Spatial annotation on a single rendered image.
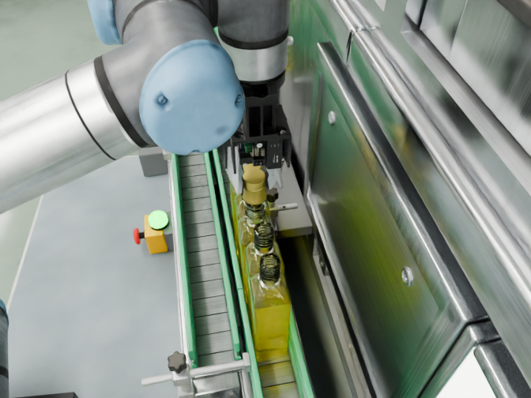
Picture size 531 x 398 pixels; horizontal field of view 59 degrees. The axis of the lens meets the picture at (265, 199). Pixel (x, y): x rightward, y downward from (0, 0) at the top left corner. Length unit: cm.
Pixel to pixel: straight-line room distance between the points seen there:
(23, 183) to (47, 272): 85
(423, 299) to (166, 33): 35
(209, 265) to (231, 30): 58
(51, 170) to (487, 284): 34
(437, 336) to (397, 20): 32
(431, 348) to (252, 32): 35
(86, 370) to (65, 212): 46
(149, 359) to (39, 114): 74
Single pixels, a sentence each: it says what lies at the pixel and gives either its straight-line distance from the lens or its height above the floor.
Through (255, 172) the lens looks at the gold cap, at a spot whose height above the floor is 119.
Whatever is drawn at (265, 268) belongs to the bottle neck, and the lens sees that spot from 64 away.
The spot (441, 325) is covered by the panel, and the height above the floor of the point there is 128.
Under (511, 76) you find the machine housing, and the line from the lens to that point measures 41.
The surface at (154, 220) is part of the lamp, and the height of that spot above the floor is 85.
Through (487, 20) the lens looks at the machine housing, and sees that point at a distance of 44.
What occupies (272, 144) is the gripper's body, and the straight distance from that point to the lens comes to 55.
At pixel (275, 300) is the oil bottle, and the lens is 69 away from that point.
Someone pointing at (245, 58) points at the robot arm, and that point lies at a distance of 50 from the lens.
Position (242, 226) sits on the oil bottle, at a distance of 76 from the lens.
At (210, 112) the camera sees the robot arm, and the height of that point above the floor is 147.
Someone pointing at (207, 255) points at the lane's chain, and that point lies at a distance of 98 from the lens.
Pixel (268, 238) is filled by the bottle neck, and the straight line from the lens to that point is 68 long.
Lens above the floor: 167
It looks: 47 degrees down
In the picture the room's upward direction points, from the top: straight up
